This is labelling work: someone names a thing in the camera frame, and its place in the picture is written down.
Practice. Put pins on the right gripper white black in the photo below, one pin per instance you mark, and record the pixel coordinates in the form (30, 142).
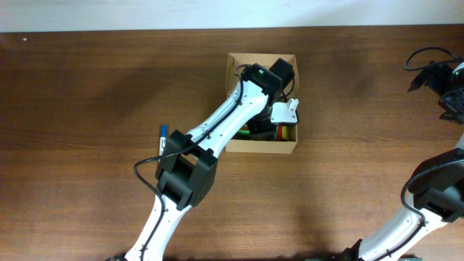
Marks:
(454, 109)

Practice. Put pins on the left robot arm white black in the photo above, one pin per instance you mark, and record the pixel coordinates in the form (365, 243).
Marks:
(184, 173)

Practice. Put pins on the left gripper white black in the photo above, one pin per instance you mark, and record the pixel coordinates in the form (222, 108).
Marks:
(259, 127)

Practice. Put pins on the orange utility knife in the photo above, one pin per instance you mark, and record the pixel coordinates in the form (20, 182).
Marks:
(279, 133)

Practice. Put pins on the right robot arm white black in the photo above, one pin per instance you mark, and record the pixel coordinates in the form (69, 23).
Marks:
(433, 196)

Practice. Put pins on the green tape roll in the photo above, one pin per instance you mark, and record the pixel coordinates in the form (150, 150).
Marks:
(242, 134)

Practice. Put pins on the blue white marker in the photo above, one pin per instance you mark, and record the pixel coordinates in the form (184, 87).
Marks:
(162, 139)

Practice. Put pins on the brown cardboard box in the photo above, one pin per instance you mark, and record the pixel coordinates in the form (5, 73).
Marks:
(231, 82)

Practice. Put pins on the yellow highlighter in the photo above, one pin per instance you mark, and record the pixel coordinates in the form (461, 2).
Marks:
(285, 133)

